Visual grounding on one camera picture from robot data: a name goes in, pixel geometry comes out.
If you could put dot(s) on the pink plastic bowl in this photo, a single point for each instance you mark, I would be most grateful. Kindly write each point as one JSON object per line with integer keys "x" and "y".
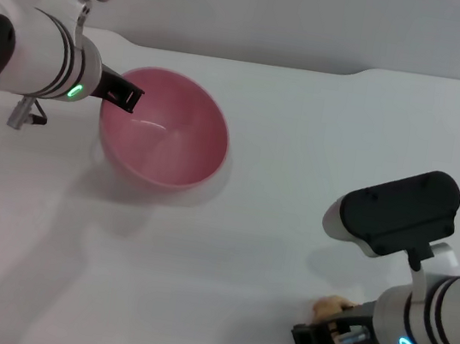
{"x": 163, "y": 157}

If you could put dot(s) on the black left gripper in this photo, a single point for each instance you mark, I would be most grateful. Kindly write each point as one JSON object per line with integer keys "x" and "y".
{"x": 103, "y": 84}

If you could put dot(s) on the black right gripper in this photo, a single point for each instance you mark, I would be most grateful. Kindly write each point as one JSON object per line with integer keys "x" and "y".
{"x": 360, "y": 317}

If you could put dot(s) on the right wrist camera housing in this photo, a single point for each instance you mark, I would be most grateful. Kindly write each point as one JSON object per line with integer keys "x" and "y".
{"x": 401, "y": 210}

